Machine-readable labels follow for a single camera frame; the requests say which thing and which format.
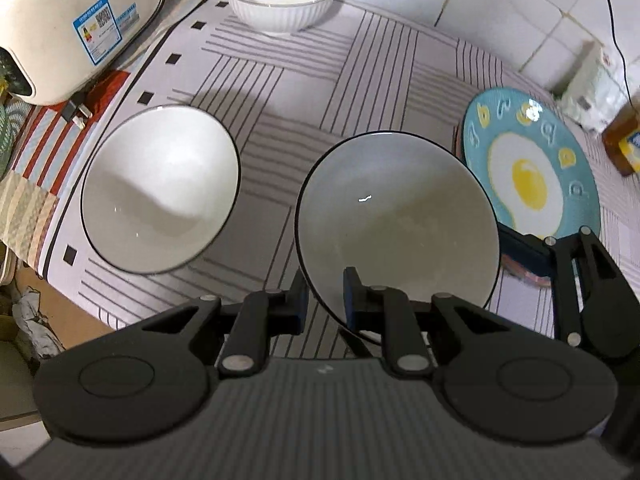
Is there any blue fried egg plate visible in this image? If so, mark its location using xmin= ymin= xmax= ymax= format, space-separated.
xmin=461 ymin=87 xmax=601 ymax=240

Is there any black electric plug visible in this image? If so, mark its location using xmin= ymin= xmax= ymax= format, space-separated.
xmin=61 ymin=90 xmax=94 ymax=130

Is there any white pink bunny plate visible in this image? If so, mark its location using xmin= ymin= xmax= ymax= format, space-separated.
xmin=452 ymin=125 xmax=551 ymax=288

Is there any black power cable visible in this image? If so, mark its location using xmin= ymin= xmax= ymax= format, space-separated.
xmin=591 ymin=0 xmax=637 ymax=114

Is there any yellow label oil bottle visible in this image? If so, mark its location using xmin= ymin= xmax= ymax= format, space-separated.
xmin=602 ymin=113 xmax=639 ymax=177

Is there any white plastic bag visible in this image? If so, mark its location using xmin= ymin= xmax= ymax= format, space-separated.
xmin=558 ymin=44 xmax=639 ymax=136

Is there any white rice cooker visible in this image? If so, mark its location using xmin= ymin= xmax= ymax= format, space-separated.
xmin=1 ymin=0 xmax=165 ymax=105

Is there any white black-rimmed bowl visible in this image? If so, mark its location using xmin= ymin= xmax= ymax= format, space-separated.
xmin=80 ymin=105 xmax=241 ymax=275
xmin=294 ymin=131 xmax=500 ymax=327

